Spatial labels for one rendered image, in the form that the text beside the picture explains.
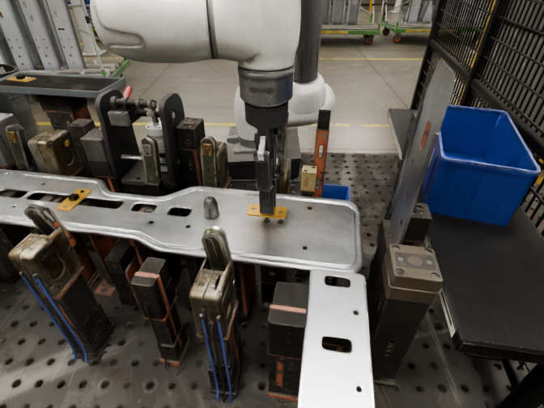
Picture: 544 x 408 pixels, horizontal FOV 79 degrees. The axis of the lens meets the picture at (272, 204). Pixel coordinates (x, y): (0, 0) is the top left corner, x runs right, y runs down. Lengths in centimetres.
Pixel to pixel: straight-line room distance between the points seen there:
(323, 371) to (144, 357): 51
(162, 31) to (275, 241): 41
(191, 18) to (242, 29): 7
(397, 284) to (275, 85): 37
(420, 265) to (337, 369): 21
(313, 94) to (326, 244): 72
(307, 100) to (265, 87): 75
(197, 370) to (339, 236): 45
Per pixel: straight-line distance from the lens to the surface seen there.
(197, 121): 90
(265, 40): 51
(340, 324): 56
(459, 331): 58
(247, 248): 66
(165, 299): 71
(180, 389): 86
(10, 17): 527
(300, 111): 130
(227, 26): 50
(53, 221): 75
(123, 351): 94
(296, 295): 61
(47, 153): 105
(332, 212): 76
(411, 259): 60
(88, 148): 102
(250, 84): 54
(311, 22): 115
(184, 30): 51
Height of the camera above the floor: 147
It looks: 37 degrees down
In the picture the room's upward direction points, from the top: straight up
